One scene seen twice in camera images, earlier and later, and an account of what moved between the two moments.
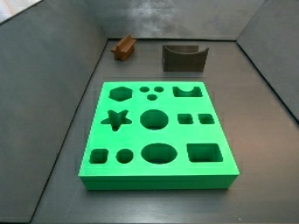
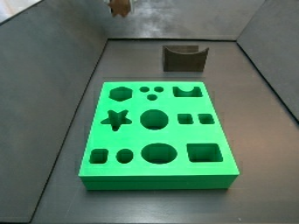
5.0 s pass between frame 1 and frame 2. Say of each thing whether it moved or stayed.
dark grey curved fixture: stayed
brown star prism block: moved
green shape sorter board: stayed
